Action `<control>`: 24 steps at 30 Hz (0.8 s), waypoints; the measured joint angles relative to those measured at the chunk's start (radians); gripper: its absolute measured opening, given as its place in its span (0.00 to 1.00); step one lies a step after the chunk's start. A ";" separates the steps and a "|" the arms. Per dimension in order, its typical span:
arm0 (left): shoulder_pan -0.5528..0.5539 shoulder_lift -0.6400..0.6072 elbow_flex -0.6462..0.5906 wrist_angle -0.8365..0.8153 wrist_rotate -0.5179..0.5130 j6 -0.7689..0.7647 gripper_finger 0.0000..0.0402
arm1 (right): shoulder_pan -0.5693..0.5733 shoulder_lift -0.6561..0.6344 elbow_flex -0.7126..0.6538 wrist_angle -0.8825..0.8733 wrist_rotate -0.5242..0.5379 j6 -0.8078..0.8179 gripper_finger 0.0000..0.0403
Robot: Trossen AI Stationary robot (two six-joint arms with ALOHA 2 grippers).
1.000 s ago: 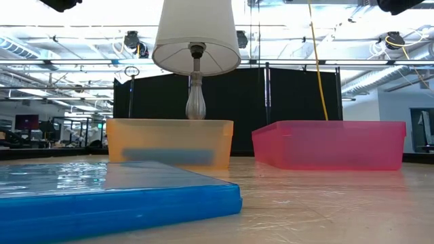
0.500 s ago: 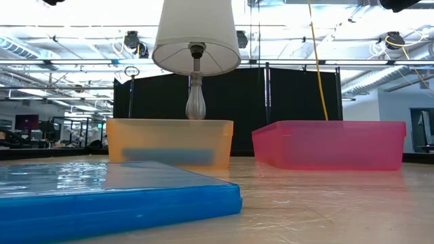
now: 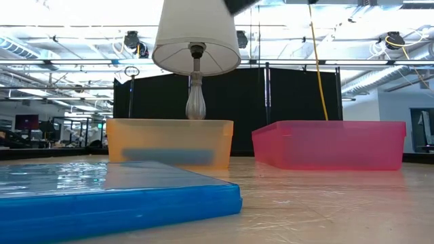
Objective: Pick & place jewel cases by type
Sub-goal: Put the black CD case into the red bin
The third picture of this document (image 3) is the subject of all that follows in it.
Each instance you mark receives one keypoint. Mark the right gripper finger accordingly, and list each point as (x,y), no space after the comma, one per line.
(237,5)

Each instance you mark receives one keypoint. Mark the white shade table lamp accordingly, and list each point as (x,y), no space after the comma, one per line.
(196,27)

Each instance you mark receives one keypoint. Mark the orange translucent plastic bin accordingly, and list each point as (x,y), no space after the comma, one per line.
(169,135)

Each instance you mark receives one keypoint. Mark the black partition screen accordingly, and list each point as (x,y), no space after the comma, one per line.
(298,95)

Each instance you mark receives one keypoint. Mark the dark background monitor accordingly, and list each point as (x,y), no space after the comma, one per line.
(27,122)

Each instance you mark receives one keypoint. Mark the corrugated grey ceiling duct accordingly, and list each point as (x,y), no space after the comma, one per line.
(373,83)

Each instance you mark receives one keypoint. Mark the red translucent plastic bin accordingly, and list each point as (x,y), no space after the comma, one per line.
(332,145)

